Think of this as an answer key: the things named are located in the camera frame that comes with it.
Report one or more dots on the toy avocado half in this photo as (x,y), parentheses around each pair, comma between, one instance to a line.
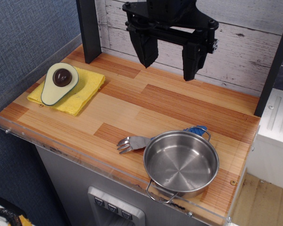
(60,79)

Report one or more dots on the stainless steel pot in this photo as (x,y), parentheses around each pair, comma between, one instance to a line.
(180,163)

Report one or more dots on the black upright post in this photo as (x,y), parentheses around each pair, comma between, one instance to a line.
(87,15)
(270,80)

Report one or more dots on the left black upright post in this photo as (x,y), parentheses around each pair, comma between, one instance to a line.
(87,15)

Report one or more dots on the grey toy cabinet front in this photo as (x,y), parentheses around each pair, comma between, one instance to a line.
(72,175)

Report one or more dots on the blue handled metal fork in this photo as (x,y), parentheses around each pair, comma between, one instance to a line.
(138,142)

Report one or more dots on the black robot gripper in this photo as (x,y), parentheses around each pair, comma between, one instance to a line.
(150,16)

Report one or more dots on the yellow folded cloth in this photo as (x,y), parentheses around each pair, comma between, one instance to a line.
(71,98)

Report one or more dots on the silver dispenser button panel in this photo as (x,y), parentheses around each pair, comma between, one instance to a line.
(111,211)

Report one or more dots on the white ridged side counter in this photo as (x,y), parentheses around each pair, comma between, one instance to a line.
(265,159)

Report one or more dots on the right black upright post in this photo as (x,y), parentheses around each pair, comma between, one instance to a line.
(270,80)

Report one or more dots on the clear acrylic edge guard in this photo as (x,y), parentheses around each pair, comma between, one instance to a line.
(148,101)

